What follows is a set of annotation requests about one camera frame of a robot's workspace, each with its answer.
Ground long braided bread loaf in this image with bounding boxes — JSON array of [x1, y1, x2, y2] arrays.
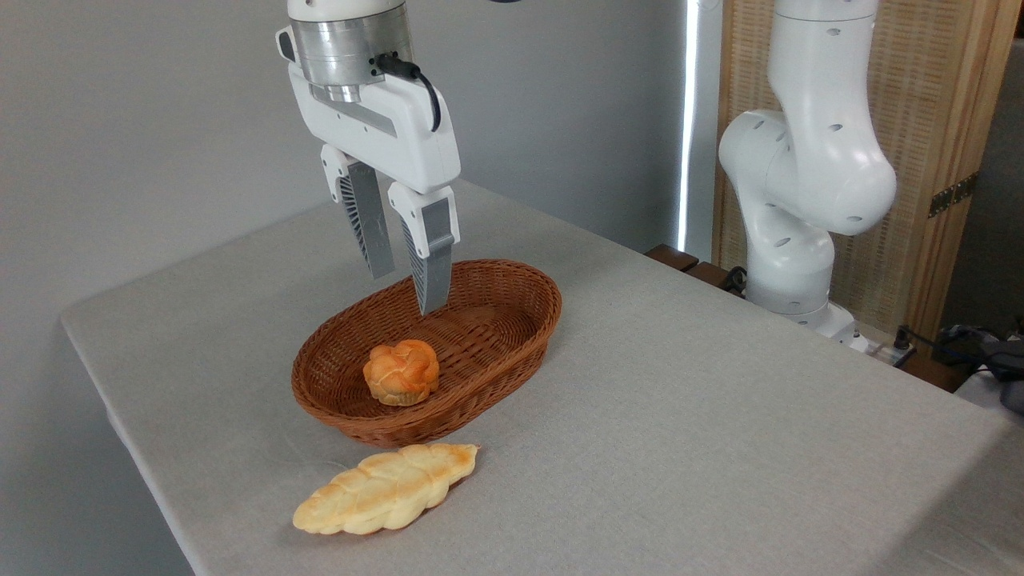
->
[[292, 443, 480, 535]]

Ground round orange bread roll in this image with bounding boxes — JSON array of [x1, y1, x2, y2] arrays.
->
[[363, 339, 441, 407]]

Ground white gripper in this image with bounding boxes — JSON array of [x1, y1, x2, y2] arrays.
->
[[288, 64, 462, 317]]

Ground grey tablecloth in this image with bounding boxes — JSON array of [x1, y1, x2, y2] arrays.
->
[[60, 178, 1024, 576]]

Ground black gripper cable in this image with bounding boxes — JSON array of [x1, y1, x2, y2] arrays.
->
[[374, 54, 442, 133]]

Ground dark brown wooden block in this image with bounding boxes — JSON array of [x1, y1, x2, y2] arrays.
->
[[686, 262, 733, 291], [645, 244, 701, 273]]

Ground dark metal screen hinge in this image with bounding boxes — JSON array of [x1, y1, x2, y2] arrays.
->
[[928, 172, 978, 218]]

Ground brown wicker basket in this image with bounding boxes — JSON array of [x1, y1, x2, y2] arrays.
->
[[291, 258, 562, 448]]

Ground wooden rattan folding screen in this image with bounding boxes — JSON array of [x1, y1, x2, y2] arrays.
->
[[712, 0, 1023, 345]]

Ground dark bag and cables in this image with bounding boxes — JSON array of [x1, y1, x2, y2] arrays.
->
[[932, 322, 1024, 414]]

